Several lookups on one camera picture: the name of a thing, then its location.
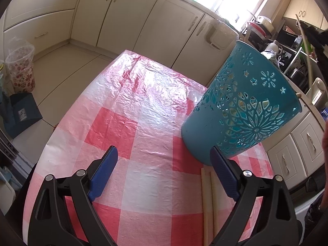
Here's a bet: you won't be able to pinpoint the person's right hand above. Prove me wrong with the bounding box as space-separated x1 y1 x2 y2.
320 127 328 211

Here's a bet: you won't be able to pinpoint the white thermos jug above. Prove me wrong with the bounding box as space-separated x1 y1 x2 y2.
265 40 282 55

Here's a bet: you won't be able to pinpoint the green vegetables plastic bag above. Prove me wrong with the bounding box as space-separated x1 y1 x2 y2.
261 49 284 70

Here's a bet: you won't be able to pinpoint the white electric kettle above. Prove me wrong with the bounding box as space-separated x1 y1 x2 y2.
306 77 327 110

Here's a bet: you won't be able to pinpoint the red checkered plastic tablecloth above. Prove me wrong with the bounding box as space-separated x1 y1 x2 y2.
22 49 275 246

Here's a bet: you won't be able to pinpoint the stacked bowls and pots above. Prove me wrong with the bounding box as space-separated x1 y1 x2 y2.
242 20 272 44

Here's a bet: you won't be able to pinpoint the teal perforated plastic basket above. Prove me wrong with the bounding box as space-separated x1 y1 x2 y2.
181 41 302 165

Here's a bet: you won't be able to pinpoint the white hanging door bin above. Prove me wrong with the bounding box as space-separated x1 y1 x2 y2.
205 19 238 50

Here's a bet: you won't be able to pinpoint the dark blue box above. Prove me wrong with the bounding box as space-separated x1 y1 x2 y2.
3 93 43 138

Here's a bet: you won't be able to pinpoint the clear floral waste bin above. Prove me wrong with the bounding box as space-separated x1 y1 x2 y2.
5 43 36 93

